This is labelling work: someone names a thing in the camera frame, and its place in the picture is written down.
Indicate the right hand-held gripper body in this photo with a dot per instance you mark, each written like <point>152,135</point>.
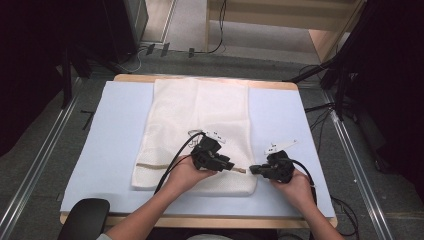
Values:
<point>281,168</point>

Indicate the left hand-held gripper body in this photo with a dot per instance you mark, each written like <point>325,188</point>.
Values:
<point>206,156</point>

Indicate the white towel with tan stripe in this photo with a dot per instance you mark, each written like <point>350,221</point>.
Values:
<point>186,110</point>

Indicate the person's right hand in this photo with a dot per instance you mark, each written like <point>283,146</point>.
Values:
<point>295,191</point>

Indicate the person's left hand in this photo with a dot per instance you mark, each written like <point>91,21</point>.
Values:
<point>186,175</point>

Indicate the wooden table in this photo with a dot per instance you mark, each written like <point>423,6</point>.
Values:
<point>233,222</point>

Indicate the person's dark clothing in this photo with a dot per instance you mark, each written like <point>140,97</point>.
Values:
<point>176,234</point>

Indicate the light blue table mat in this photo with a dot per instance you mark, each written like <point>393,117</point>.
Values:
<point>113,133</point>

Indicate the black metal stand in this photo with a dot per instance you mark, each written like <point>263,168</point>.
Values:
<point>66,80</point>
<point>340,83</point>

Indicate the black chair armrest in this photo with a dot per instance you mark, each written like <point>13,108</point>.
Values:
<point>85,218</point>

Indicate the dark curtain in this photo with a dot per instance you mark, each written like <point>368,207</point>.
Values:
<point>393,83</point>
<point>40,66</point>

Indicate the light wooden shelf unit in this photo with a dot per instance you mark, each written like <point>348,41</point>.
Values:
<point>283,16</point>

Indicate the black cabinet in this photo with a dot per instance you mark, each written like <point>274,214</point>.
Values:
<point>130,26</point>

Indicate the aluminium floor rail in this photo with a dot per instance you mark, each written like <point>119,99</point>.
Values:
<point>356,166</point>
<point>36,160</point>

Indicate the small black floor bracket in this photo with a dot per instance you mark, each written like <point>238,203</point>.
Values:
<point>150,49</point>
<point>191,52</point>
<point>165,49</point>

